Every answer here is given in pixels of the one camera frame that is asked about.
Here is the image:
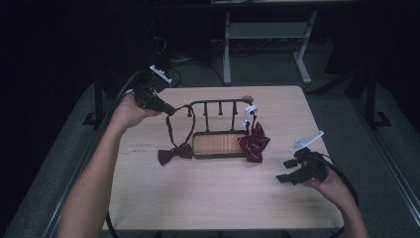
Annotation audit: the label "white metal desk frame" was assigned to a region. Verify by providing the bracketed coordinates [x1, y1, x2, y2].
[211, 0, 361, 86]

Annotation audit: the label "dark brown bow tie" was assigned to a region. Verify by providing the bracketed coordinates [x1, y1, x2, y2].
[157, 104, 196, 167]

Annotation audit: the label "black hook rack wooden tray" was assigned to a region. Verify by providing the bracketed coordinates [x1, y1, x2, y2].
[186, 95, 256, 161]

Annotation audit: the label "red striped bow tie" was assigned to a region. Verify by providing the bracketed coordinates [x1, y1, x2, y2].
[237, 104, 271, 164]

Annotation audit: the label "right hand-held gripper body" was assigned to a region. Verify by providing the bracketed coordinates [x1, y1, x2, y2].
[289, 130, 330, 184]

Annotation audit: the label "person's left hand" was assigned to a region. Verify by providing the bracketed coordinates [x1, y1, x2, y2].
[110, 93, 162, 133]

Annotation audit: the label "metal floor rail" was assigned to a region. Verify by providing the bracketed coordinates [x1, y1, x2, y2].
[351, 97, 420, 216]
[41, 98, 115, 238]

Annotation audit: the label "person's right hand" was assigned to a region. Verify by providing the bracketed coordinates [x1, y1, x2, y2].
[303, 168, 353, 211]

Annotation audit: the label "black floor cables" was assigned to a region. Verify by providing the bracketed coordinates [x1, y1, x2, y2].
[150, 33, 226, 88]

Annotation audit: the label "black stand leg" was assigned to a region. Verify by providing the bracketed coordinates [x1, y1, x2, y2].
[82, 75, 107, 128]
[346, 70, 392, 130]

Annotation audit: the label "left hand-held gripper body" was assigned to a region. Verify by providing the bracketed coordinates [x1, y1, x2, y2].
[133, 64, 173, 110]

